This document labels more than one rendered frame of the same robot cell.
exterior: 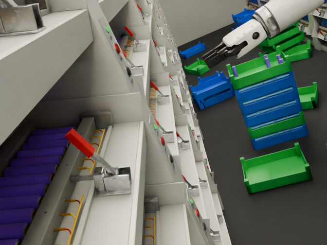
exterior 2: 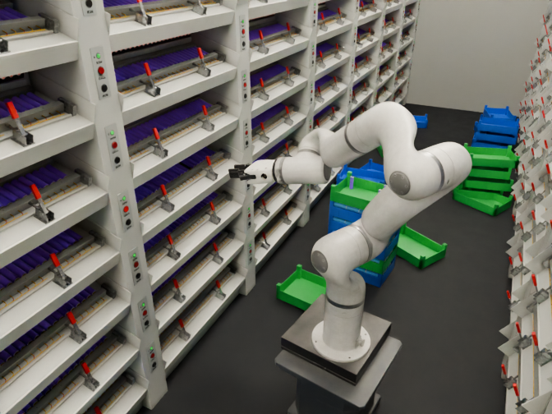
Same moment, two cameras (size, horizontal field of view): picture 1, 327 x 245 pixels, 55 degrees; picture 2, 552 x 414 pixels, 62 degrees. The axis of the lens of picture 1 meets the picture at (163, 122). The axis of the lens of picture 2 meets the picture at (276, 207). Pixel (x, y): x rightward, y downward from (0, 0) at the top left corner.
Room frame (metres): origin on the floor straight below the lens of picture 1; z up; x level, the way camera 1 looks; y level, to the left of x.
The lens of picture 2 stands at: (-0.43, -0.71, 1.44)
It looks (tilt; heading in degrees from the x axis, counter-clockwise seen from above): 29 degrees down; 16
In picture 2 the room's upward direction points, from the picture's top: straight up
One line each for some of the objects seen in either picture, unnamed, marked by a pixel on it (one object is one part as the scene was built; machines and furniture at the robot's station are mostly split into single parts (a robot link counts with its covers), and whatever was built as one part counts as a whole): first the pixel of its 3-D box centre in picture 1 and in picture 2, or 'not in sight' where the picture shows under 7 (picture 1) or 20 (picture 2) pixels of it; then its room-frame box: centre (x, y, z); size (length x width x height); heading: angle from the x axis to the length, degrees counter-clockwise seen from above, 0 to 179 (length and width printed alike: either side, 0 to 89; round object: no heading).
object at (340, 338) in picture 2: not in sight; (342, 319); (0.69, -0.60, 0.42); 0.19 x 0.19 x 0.18
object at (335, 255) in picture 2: not in sight; (340, 268); (0.67, -0.58, 0.63); 0.19 x 0.12 x 0.24; 144
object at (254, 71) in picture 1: (257, 67); (368, 192); (1.56, -0.58, 0.44); 0.30 x 0.20 x 0.08; 74
